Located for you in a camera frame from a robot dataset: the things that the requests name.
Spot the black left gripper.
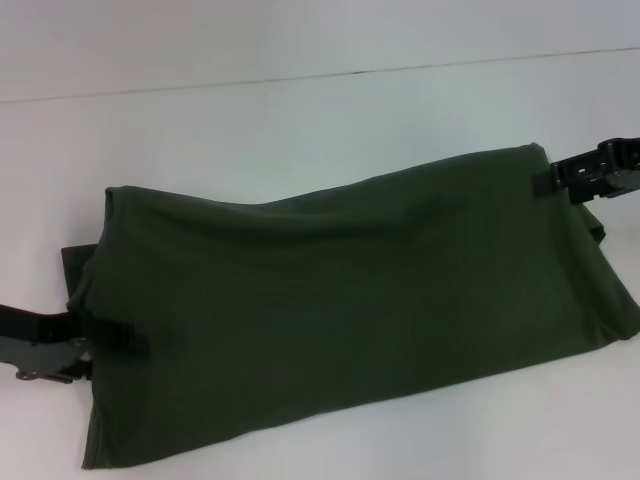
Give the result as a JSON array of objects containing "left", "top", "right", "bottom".
[{"left": 0, "top": 302, "right": 151, "bottom": 385}]

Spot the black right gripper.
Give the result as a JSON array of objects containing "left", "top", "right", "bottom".
[{"left": 530, "top": 137, "right": 640, "bottom": 205}]

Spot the dark green FREE T-shirt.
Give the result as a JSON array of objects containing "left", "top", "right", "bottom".
[{"left": 60, "top": 142, "right": 640, "bottom": 471}]

